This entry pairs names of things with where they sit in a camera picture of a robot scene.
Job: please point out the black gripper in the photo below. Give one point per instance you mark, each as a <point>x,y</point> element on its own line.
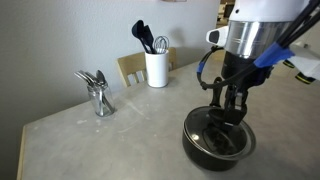
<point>233,66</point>

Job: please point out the glass lid with black knob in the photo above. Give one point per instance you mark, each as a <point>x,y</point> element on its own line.
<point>196,133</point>

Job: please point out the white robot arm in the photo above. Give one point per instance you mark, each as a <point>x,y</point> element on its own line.
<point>256,33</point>

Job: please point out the white utensil holder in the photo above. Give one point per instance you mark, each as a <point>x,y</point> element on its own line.
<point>156,71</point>

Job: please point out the metal whisk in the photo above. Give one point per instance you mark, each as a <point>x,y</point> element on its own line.
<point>161,43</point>

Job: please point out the microwave oven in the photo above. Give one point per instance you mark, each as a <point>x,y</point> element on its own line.
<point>228,10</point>

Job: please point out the black spatula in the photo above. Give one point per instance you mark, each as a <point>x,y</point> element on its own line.
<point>149,36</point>

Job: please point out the wooden chair with slatted back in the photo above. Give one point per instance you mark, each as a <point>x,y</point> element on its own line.
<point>130,65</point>

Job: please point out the black ladle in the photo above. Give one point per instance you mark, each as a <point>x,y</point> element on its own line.
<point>137,29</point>

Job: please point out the glass jar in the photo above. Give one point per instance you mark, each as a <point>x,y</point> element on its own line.
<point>100,103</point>

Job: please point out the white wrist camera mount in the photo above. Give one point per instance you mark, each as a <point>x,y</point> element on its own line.
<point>305,63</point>

